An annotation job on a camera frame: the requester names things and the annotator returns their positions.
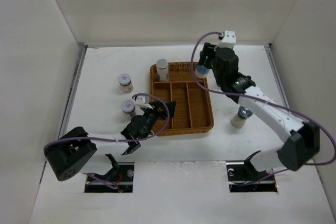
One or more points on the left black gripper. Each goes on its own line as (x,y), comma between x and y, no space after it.
(155,107)

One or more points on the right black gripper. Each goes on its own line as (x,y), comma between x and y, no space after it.
(208,51)

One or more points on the blue label spice jar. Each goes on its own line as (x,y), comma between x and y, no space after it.
(201,72)

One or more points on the purple label spice jar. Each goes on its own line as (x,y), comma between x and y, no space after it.
(162,69)

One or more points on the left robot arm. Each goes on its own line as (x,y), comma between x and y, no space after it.
(68,155)

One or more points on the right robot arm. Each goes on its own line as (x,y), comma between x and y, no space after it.
(301,140)

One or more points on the brown wicker divided tray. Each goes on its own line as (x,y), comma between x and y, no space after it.
(193,111)

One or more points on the red label jar near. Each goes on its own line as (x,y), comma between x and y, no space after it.
(128,108)

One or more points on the red label jar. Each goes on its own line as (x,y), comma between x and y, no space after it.
(125,83)
(128,108)

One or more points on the red label jar far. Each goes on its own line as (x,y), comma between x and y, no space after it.
(125,83)

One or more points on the white shaker silver cap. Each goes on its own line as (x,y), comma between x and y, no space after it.
(239,120)

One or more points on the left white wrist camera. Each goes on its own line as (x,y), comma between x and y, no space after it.
(140,101)

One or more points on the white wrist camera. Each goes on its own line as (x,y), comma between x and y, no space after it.
(140,101)
(228,40)

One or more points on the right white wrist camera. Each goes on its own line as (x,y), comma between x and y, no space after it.
(228,40)

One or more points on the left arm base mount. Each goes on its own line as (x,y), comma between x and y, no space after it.
(118,179)

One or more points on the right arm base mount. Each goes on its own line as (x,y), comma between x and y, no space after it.
(244,178)

